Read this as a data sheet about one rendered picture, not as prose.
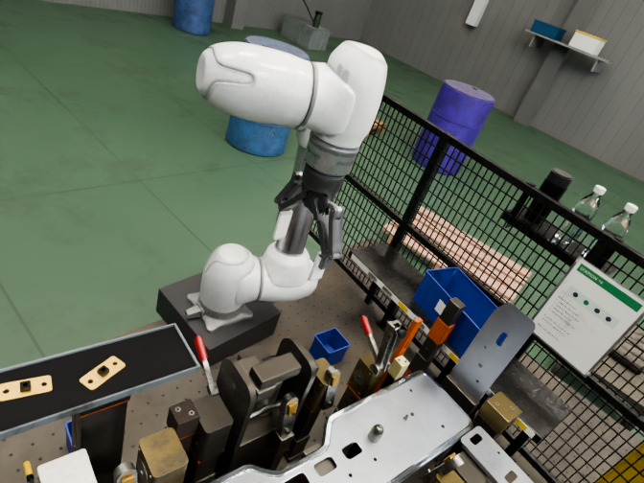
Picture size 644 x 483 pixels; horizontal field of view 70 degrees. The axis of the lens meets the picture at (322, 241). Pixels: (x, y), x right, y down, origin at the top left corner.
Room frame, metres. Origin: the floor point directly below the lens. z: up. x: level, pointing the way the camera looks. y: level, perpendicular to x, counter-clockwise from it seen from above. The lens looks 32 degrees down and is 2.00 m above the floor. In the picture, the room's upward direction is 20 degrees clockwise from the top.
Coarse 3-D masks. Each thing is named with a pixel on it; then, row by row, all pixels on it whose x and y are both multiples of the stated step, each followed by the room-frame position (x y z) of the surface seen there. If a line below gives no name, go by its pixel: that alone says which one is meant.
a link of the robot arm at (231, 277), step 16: (224, 256) 1.17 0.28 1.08; (240, 256) 1.19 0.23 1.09; (208, 272) 1.15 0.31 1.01; (224, 272) 1.13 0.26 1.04; (240, 272) 1.15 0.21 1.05; (256, 272) 1.20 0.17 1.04; (208, 288) 1.13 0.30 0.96; (224, 288) 1.13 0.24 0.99; (240, 288) 1.15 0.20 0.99; (256, 288) 1.18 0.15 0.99; (208, 304) 1.14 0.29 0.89; (224, 304) 1.14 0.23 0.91; (240, 304) 1.17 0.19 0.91
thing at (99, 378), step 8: (112, 360) 0.60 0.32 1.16; (120, 360) 0.61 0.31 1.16; (96, 368) 0.57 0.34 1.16; (104, 368) 0.58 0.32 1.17; (112, 368) 0.59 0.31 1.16; (120, 368) 0.59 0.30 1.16; (88, 376) 0.55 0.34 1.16; (96, 376) 0.56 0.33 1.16; (104, 376) 0.56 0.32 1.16; (112, 376) 0.57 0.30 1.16; (88, 384) 0.53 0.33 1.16; (96, 384) 0.54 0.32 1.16
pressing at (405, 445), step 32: (416, 384) 1.00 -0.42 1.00; (352, 416) 0.81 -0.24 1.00; (384, 416) 0.85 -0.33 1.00; (416, 416) 0.89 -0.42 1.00; (448, 416) 0.93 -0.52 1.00; (320, 448) 0.69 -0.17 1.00; (384, 448) 0.75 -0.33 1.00; (416, 448) 0.79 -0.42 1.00; (224, 480) 0.54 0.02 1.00; (256, 480) 0.56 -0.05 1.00; (320, 480) 0.61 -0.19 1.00; (352, 480) 0.64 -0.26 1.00; (384, 480) 0.67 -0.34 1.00
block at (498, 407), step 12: (504, 396) 1.03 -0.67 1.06; (480, 408) 0.98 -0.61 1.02; (492, 408) 0.97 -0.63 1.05; (504, 408) 0.98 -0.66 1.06; (516, 408) 0.99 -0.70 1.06; (480, 420) 0.97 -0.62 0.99; (492, 420) 0.95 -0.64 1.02; (504, 420) 0.94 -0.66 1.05; (492, 432) 0.94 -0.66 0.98; (456, 444) 0.98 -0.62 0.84; (444, 456) 0.99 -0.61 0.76
